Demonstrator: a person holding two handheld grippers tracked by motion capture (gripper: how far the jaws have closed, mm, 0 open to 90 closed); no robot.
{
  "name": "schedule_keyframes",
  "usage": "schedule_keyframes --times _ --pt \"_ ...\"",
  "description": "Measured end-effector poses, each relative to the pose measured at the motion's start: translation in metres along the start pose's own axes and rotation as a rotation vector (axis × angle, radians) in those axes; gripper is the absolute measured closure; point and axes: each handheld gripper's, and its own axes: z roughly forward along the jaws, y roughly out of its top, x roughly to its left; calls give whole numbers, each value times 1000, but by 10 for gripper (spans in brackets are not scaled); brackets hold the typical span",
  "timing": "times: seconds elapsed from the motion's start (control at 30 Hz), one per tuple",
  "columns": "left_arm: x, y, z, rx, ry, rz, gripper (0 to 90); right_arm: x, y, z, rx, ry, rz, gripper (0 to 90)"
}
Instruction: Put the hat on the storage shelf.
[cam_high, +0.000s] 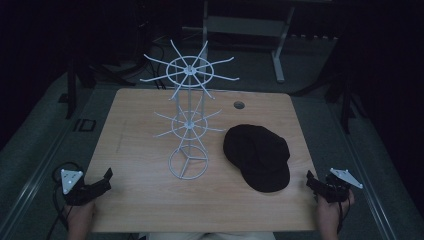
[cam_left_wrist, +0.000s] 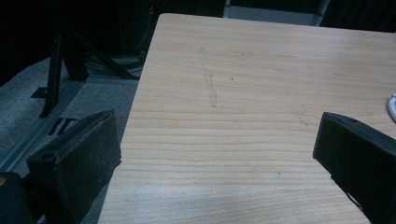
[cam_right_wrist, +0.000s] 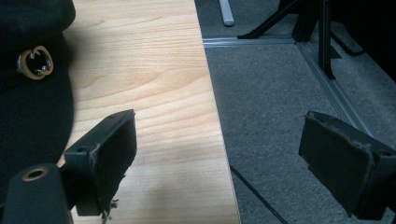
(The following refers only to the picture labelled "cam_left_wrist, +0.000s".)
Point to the black metal stand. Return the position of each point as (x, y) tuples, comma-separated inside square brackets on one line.
[(54, 77)]

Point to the white object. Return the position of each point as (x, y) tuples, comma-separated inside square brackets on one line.
[(392, 107)]

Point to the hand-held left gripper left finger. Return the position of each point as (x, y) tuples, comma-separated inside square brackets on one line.
[(77, 161)]

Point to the grey metal floor rail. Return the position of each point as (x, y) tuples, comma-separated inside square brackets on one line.
[(37, 133)]

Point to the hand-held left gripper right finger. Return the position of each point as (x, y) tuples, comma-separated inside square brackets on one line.
[(358, 158)]

